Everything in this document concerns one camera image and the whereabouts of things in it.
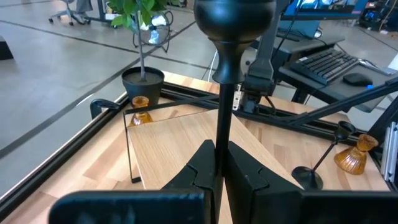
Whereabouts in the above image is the black equipment rack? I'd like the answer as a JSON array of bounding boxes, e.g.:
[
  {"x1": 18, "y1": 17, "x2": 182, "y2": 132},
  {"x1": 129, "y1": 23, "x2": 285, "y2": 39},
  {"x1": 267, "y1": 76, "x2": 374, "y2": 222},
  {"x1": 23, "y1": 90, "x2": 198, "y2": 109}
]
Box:
[{"x1": 359, "y1": 0, "x2": 391, "y2": 31}]

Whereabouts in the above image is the silver aluminium extrusion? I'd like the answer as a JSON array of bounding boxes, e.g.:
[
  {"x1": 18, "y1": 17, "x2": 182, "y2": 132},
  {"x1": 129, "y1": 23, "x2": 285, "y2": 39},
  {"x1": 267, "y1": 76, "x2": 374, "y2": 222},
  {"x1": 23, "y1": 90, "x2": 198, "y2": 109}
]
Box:
[{"x1": 381, "y1": 121, "x2": 398, "y2": 184}]

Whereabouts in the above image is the black computer mouse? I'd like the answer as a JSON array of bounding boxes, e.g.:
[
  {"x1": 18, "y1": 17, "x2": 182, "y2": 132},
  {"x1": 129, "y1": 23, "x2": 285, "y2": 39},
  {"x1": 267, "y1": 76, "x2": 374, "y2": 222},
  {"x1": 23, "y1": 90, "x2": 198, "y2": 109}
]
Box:
[{"x1": 342, "y1": 72, "x2": 374, "y2": 88}]

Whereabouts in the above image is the grey office chair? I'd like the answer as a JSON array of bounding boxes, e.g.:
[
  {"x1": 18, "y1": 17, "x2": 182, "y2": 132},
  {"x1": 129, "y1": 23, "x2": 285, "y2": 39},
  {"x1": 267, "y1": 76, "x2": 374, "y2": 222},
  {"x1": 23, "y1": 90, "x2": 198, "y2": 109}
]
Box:
[{"x1": 48, "y1": 0, "x2": 94, "y2": 27}]

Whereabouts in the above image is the wooden tray with black handles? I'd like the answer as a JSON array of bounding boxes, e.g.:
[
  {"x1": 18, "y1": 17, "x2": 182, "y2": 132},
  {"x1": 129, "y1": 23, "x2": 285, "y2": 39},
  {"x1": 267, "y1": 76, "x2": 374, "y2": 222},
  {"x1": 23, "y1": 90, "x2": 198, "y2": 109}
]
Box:
[{"x1": 123, "y1": 95, "x2": 302, "y2": 224}]

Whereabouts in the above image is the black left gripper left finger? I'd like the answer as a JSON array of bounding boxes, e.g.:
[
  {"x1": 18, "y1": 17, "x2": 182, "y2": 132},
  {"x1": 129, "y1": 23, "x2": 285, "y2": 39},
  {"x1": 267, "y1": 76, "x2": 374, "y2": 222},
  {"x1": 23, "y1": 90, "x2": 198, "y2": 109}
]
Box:
[{"x1": 161, "y1": 139, "x2": 223, "y2": 224}]

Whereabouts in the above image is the amber glass candle holder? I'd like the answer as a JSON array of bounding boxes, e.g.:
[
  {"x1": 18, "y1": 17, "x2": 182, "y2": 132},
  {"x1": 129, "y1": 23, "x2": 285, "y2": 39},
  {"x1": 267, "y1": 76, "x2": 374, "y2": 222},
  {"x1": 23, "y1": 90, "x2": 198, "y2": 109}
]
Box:
[
  {"x1": 334, "y1": 133, "x2": 379, "y2": 175},
  {"x1": 129, "y1": 95, "x2": 154, "y2": 127}
]

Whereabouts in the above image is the black floor fan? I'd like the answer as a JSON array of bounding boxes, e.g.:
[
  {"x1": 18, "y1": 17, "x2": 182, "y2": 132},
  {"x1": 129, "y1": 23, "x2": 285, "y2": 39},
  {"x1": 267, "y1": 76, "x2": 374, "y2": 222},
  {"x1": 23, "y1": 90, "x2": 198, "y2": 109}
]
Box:
[{"x1": 132, "y1": 11, "x2": 174, "y2": 54}]

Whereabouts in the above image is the black table clamp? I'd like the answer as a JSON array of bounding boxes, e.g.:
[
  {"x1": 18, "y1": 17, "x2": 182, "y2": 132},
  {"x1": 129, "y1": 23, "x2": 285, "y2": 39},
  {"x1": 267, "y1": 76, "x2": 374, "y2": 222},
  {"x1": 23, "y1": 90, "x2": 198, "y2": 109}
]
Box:
[{"x1": 90, "y1": 98, "x2": 122, "y2": 121}]

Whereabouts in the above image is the dark grey desk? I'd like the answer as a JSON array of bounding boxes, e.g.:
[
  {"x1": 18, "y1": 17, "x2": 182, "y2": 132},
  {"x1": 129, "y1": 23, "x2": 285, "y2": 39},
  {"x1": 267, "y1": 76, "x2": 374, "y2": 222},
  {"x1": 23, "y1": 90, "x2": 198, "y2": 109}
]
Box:
[{"x1": 251, "y1": 34, "x2": 398, "y2": 113}]

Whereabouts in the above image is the black metal candlestick holder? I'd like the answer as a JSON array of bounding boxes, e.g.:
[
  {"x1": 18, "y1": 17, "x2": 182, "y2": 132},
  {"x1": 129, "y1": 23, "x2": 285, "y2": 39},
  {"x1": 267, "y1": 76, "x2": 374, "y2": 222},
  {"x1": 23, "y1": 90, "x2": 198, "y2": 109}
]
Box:
[
  {"x1": 291, "y1": 120, "x2": 357, "y2": 190},
  {"x1": 193, "y1": 0, "x2": 277, "y2": 187}
]

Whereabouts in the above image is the person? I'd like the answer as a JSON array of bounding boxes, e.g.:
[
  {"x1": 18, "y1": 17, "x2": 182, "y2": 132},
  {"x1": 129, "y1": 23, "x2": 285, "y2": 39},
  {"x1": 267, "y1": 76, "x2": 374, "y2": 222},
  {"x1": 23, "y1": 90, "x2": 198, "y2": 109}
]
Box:
[{"x1": 73, "y1": 0, "x2": 94, "y2": 25}]

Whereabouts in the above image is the black computer keyboard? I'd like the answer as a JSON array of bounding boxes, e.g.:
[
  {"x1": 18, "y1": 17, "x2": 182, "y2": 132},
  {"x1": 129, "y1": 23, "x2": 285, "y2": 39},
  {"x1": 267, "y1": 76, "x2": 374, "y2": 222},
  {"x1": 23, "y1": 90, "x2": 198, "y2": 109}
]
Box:
[{"x1": 290, "y1": 47, "x2": 361, "y2": 86}]

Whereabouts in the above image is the grey computer monitor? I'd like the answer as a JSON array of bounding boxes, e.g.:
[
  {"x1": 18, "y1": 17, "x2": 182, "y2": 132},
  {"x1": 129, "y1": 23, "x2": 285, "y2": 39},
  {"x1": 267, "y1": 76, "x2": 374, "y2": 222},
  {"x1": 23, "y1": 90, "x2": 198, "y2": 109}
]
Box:
[{"x1": 278, "y1": 0, "x2": 369, "y2": 40}]

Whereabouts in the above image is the artificial green plant black pot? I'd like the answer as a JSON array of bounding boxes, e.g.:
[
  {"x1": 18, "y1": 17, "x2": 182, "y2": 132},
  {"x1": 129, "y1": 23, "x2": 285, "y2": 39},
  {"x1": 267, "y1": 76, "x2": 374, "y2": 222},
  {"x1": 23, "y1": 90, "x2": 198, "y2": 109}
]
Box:
[{"x1": 107, "y1": 0, "x2": 170, "y2": 105}]

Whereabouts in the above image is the white cable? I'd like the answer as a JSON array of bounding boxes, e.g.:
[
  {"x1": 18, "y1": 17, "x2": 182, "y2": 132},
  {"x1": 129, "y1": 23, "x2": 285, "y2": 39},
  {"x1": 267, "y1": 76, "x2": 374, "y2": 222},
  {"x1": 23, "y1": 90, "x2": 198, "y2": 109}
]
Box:
[{"x1": 206, "y1": 49, "x2": 218, "y2": 83}]

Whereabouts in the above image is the black box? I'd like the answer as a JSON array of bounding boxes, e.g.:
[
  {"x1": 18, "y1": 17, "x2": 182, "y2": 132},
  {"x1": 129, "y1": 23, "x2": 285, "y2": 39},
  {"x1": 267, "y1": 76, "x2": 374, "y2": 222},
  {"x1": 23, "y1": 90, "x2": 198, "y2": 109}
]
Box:
[{"x1": 0, "y1": 35, "x2": 15, "y2": 62}]

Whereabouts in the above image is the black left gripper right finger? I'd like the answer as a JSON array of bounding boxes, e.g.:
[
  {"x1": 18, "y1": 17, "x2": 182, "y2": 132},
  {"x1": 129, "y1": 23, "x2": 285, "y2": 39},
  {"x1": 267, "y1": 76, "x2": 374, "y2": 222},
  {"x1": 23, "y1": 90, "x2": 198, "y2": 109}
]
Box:
[{"x1": 224, "y1": 141, "x2": 304, "y2": 224}]

